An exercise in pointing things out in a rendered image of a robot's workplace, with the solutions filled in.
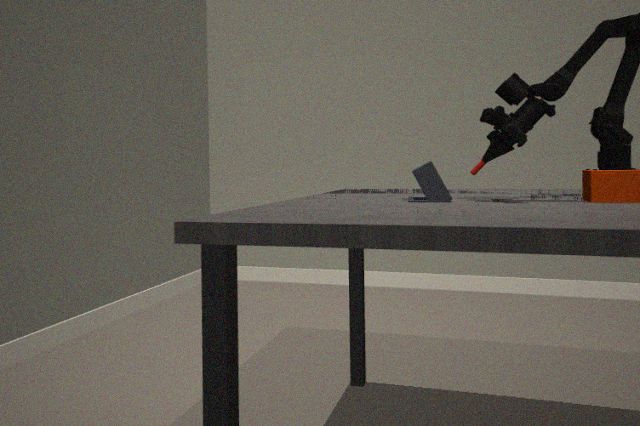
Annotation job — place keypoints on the red cylindrical peg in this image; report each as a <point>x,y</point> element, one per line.
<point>478,167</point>

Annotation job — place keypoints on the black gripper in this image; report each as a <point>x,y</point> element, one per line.
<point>502,141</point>

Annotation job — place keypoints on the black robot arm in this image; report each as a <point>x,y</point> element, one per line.
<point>607,121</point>

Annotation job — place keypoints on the grey sloped panel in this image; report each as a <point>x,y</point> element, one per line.
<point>431,185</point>

